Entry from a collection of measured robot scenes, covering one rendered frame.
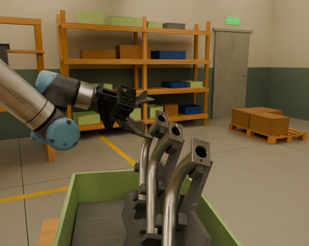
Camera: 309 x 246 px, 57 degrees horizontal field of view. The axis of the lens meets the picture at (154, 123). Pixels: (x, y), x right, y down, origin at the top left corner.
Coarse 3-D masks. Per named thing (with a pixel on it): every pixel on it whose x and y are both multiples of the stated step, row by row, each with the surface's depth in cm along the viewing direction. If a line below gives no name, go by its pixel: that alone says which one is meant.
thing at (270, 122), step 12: (240, 108) 583; (252, 108) 583; (264, 108) 583; (240, 120) 557; (252, 120) 521; (264, 120) 495; (276, 120) 480; (288, 120) 491; (240, 132) 559; (252, 132) 533; (264, 132) 497; (276, 132) 485; (288, 132) 513; (300, 132) 510
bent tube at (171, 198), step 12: (192, 144) 56; (204, 144) 57; (192, 156) 54; (204, 156) 57; (180, 168) 60; (192, 168) 59; (180, 180) 62; (168, 192) 63; (168, 204) 62; (168, 216) 60; (168, 228) 58; (168, 240) 57
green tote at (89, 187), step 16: (80, 176) 103; (96, 176) 104; (112, 176) 105; (128, 176) 107; (80, 192) 105; (96, 192) 106; (112, 192) 107; (64, 208) 78; (208, 208) 80; (64, 224) 74; (208, 224) 81; (224, 224) 71; (64, 240) 73; (224, 240) 70
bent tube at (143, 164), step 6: (156, 114) 89; (162, 114) 91; (156, 120) 87; (162, 120) 91; (150, 126) 93; (156, 126) 90; (162, 126) 88; (150, 132) 93; (156, 132) 93; (144, 138) 96; (144, 144) 95; (150, 144) 96; (144, 150) 95; (144, 156) 94; (144, 162) 93; (144, 168) 91; (144, 174) 90; (144, 180) 89; (138, 186) 88; (138, 192) 87; (138, 198) 85; (144, 198) 85
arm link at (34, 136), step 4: (60, 108) 77; (64, 108) 78; (64, 112) 78; (32, 132) 76; (32, 136) 76; (36, 136) 76; (36, 140) 76; (40, 140) 76; (44, 140) 76; (48, 144) 77
